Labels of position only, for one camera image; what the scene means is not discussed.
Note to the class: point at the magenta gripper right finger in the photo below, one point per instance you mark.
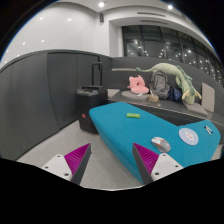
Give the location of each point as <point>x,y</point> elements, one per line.
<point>153,166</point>

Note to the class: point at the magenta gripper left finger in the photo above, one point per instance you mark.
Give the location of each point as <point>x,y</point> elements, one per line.
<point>71,166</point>

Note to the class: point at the grey computer mouse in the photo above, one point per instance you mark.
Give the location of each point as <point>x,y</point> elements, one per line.
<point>161,144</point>

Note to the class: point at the round white mouse pad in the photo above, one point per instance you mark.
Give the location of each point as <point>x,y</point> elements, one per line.
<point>189,136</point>

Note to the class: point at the teal table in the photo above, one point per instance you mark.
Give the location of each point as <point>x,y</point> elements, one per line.
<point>119,133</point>

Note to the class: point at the small green object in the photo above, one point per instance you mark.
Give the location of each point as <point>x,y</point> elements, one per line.
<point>133,115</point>

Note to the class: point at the blue white pen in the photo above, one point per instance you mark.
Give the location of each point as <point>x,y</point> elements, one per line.
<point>210,131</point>

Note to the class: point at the small brown basket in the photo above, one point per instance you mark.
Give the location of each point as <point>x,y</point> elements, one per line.
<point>153,99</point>

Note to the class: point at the black suitcase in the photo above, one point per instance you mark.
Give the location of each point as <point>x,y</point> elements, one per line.
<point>88,97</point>

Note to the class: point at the grey flat cushion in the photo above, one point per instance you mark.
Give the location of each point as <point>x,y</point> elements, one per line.
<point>196,108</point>

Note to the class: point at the round grey cushion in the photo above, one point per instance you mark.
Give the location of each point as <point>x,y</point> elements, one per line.
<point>133,96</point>

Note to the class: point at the dark blue bag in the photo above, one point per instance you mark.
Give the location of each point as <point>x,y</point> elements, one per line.
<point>174,94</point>

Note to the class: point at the grey bench sofa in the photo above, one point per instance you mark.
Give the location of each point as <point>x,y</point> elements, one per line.
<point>116,79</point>

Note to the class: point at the grey backpack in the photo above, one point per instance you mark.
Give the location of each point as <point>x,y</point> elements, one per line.
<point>159,84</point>

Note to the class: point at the pink plush toy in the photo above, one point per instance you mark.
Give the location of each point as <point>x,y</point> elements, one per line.
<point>137,85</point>

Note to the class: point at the beige square cushion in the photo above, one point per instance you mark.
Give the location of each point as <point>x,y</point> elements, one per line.
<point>208,98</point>

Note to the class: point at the green dragon plush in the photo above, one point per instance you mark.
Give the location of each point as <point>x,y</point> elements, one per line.
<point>183,81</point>

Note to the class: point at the large window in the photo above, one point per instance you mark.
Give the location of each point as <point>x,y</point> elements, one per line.
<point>167,43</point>

